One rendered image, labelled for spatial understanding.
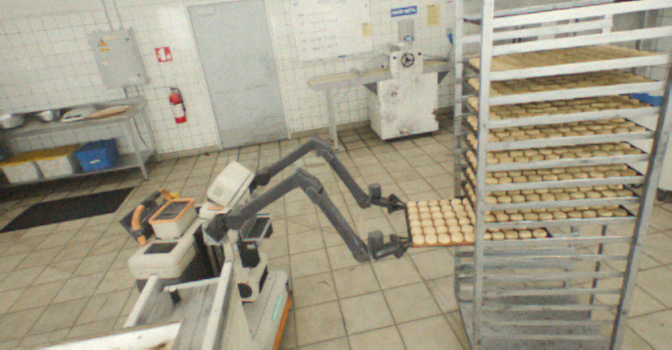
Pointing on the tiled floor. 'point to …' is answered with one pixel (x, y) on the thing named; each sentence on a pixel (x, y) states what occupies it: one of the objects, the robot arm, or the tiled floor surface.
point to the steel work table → (85, 127)
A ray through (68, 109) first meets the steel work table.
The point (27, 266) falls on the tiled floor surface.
